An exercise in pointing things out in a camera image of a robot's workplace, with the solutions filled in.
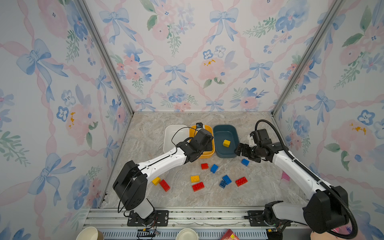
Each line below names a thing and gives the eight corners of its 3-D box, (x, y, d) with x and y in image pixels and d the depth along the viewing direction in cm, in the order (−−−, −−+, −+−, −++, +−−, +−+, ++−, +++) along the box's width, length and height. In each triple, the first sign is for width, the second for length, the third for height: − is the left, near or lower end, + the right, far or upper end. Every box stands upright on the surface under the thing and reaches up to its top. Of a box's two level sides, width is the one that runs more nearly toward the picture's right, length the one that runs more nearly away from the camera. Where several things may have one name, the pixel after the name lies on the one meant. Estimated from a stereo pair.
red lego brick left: (159, 184, 87) (158, 183, 85) (164, 180, 88) (163, 178, 86) (166, 192, 84) (165, 191, 82) (171, 187, 86) (170, 186, 84)
